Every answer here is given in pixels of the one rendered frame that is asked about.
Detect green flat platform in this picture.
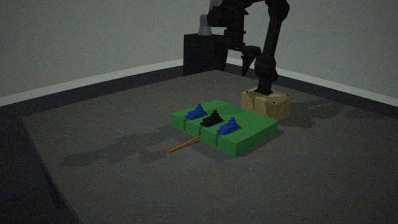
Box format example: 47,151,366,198
170,100,278,158

